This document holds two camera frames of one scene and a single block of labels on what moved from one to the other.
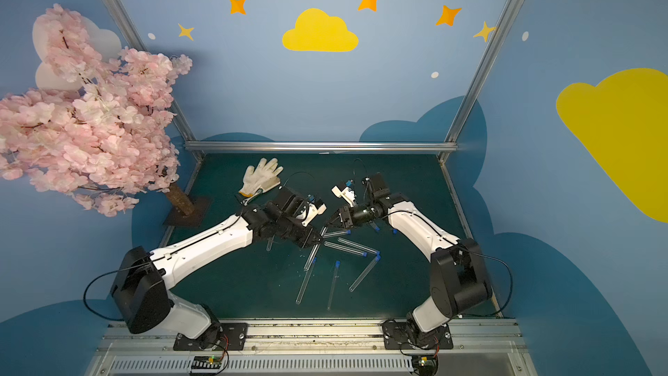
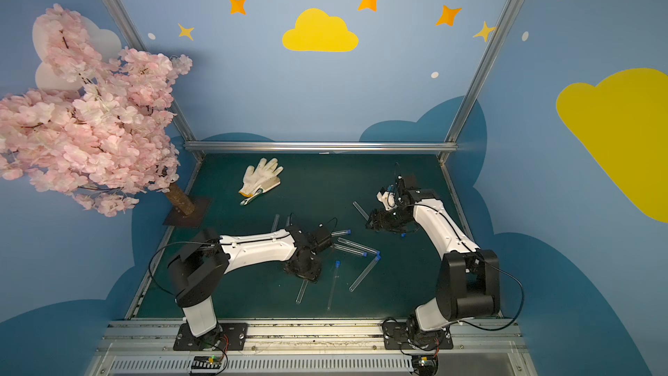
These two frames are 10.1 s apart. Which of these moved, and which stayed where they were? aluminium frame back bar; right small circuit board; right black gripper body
Moved: right black gripper body
Stayed: aluminium frame back bar; right small circuit board
